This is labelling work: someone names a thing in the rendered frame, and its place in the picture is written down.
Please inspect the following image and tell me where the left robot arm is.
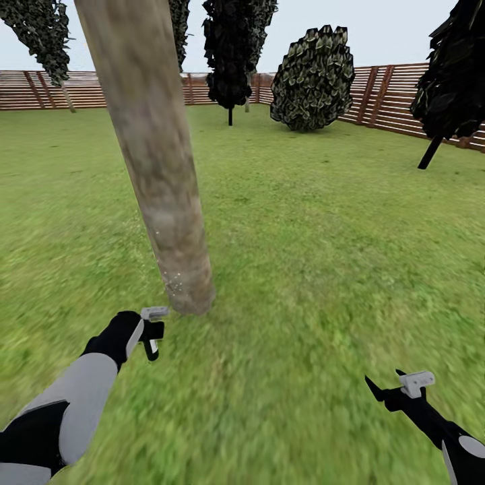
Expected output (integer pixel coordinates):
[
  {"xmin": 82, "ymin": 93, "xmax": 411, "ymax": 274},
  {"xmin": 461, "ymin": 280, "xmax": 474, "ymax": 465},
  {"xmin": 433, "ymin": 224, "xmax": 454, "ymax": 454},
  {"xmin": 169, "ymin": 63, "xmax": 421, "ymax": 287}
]
[{"xmin": 0, "ymin": 306, "xmax": 170, "ymax": 485}]

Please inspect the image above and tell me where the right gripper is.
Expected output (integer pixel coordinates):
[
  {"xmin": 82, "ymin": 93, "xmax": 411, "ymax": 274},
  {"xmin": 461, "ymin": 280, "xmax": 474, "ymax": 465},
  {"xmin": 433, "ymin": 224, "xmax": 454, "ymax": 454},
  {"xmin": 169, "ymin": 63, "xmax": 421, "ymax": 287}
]
[{"xmin": 365, "ymin": 376, "xmax": 437, "ymax": 432}]

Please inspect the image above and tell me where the pesticide atomizer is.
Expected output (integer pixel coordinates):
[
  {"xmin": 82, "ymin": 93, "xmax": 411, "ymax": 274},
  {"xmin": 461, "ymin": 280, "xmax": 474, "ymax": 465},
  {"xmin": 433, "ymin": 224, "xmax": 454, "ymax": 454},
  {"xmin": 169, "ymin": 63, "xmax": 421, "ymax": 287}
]
[{"xmin": 144, "ymin": 339, "xmax": 159, "ymax": 361}]

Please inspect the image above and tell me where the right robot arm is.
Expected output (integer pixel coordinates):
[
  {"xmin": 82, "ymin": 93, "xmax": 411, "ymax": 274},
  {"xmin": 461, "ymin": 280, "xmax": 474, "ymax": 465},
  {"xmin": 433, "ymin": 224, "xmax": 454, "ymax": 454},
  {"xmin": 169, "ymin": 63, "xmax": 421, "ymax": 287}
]
[{"xmin": 365, "ymin": 371, "xmax": 485, "ymax": 485}]

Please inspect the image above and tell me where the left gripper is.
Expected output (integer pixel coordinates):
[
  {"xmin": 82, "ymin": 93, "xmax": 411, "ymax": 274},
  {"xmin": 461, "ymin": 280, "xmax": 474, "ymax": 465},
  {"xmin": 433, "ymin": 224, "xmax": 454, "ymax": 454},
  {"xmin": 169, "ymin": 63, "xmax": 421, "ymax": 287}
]
[{"xmin": 140, "ymin": 321, "xmax": 164, "ymax": 342}]

